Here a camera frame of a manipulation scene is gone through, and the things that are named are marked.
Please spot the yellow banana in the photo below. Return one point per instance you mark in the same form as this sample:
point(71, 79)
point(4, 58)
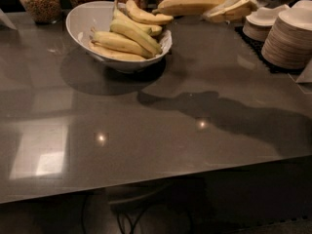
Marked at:
point(139, 15)
point(177, 8)
point(118, 42)
point(113, 54)

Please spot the yellow-green banana behind centre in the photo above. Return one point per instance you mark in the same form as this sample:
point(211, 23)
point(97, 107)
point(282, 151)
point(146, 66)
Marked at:
point(151, 29)

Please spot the yellow-green banana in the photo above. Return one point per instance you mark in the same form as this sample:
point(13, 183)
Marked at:
point(151, 29)
point(133, 32)

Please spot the yellow banana bottom front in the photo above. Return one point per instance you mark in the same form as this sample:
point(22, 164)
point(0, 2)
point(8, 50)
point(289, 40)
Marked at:
point(113, 54)

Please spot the white ceramic bowl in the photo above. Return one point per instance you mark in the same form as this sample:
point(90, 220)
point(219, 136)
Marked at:
point(99, 14)

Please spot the stack of small paper bowls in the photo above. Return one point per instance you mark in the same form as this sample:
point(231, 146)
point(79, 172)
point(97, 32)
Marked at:
point(258, 24)

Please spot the black rubber mat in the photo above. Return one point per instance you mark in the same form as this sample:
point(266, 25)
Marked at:
point(256, 46)

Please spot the stack of large paper plates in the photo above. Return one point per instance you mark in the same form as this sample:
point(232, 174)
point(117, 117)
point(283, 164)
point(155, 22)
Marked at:
point(289, 42)

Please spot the white card right edge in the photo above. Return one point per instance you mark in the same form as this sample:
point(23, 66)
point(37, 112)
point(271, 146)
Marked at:
point(306, 74)

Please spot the white card edge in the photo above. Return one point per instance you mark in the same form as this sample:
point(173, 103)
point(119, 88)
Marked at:
point(6, 21)
point(306, 74)

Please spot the glass cereal jar far left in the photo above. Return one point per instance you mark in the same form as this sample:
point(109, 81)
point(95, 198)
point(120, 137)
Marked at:
point(43, 11)

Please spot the white card left edge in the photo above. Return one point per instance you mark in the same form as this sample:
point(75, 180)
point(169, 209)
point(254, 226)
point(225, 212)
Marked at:
point(6, 21)

